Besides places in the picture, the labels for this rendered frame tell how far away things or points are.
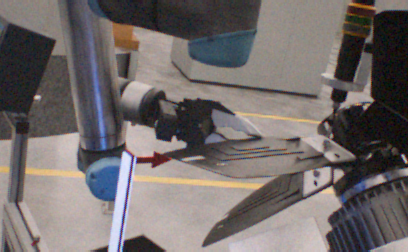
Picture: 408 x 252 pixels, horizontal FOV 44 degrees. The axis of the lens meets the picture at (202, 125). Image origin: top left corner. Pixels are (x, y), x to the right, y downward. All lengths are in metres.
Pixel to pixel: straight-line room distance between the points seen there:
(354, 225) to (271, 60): 6.45
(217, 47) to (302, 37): 6.76
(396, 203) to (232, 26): 0.39
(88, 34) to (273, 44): 6.44
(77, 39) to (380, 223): 0.52
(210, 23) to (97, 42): 0.25
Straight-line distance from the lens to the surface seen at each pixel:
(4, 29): 1.17
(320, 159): 0.80
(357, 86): 0.81
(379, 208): 0.81
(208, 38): 0.58
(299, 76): 7.43
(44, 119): 2.52
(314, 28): 7.38
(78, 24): 0.78
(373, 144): 0.88
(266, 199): 1.01
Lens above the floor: 1.42
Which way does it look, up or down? 16 degrees down
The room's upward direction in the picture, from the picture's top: 11 degrees clockwise
